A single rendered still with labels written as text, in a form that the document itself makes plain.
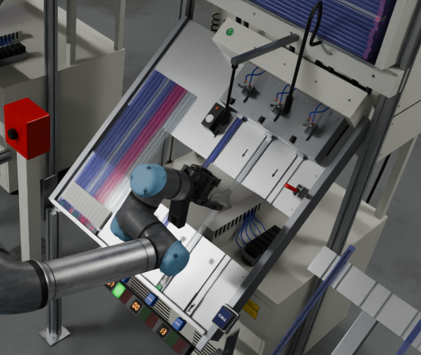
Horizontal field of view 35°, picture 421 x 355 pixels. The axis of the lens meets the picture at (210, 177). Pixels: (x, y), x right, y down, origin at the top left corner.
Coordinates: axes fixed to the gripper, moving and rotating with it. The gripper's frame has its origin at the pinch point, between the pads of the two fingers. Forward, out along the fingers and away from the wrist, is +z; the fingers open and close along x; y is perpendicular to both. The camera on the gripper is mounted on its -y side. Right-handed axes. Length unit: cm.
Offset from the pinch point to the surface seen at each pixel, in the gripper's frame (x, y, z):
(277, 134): -4.2, 23.4, 4.5
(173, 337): -11.4, -37.0, -2.2
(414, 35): -24, 61, 0
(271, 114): 0.4, 27.0, 4.5
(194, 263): -4.0, -18.4, 1.1
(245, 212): 10.1, -7.6, 43.2
